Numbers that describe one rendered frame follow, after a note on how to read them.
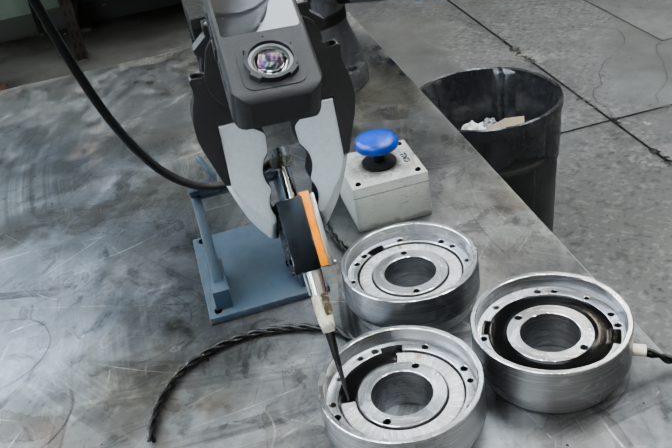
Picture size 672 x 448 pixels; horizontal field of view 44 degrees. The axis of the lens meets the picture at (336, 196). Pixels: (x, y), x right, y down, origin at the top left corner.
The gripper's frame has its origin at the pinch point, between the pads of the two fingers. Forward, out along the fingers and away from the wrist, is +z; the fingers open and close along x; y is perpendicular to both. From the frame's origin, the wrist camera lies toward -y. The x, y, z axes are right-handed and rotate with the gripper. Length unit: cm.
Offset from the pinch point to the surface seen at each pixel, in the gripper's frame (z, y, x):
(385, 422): 10.6, -8.7, -1.7
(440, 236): 10.3, 8.2, -12.1
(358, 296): 9.6, 2.9, -3.6
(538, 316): 10.6, -3.7, -14.6
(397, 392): 12.2, -5.0, -3.6
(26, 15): 84, 399, 69
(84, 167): 13, 45, 18
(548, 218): 80, 101, -68
